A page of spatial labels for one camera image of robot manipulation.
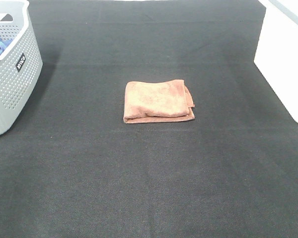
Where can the white plastic bin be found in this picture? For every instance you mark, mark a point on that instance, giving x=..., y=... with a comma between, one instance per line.
x=276, y=55

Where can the brown microfiber towel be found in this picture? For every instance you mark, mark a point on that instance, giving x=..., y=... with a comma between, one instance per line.
x=169, y=101

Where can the grey perforated laundry basket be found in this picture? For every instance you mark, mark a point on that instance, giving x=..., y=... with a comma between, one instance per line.
x=20, y=62

